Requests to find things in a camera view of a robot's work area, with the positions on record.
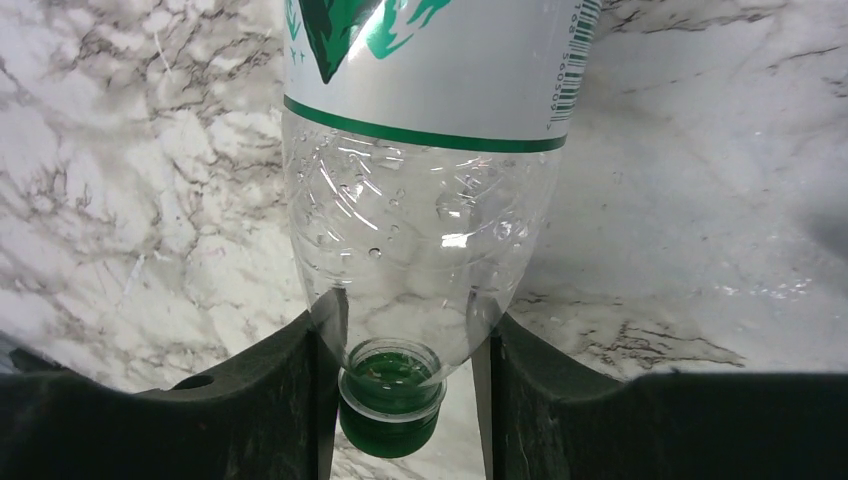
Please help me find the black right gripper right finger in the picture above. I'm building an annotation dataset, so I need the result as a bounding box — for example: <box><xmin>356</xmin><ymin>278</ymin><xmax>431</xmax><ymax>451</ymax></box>
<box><xmin>471</xmin><ymin>316</ymin><xmax>847</xmax><ymax>479</ymax></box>

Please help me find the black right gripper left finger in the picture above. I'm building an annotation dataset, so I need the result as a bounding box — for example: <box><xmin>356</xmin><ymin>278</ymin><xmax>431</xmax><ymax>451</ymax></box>
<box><xmin>1</xmin><ymin>288</ymin><xmax>348</xmax><ymax>479</ymax></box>

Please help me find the clear bottle green white label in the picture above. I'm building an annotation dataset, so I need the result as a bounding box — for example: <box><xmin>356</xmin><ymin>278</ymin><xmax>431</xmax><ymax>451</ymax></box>
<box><xmin>284</xmin><ymin>1</ymin><xmax>602</xmax><ymax>458</ymax></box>

